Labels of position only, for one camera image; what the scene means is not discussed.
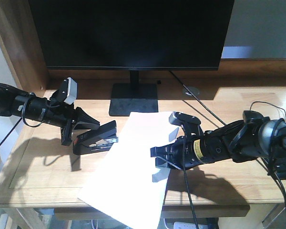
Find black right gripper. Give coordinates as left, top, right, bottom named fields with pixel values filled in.
left=150, top=124, right=238, bottom=170

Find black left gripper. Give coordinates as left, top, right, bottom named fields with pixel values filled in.
left=26, top=94, right=100, bottom=146

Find black stapler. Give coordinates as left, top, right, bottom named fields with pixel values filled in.
left=72, top=120, right=118, bottom=156

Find white paper sheets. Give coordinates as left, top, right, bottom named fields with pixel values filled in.
left=78, top=111, right=179, bottom=229

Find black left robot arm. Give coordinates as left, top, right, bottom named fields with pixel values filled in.
left=0, top=77, right=100, bottom=146

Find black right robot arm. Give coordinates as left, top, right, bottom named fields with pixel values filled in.
left=150, top=110, right=286, bottom=170

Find wooden desk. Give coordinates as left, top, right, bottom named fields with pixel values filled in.
left=0, top=0, right=286, bottom=229

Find white power strip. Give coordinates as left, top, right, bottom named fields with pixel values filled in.
left=173, top=221, right=208, bottom=229

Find black computer monitor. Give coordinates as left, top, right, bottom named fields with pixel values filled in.
left=29, top=0, right=234, bottom=116

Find black keyboard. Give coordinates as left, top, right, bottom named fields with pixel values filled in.
left=270, top=157, right=286, bottom=180

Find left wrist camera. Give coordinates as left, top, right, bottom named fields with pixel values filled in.
left=50, top=77, right=78, bottom=107

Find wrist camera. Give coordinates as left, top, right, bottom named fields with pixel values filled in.
left=169, top=112, right=203, bottom=137
left=50, top=77, right=78, bottom=107

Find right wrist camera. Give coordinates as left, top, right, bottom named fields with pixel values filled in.
left=169, top=112, right=203, bottom=137

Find grey desk cable grommet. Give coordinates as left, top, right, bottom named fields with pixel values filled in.
left=183, top=86, right=200, bottom=96

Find black monitor cable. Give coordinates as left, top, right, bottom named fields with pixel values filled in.
left=169, top=70, right=227, bottom=127

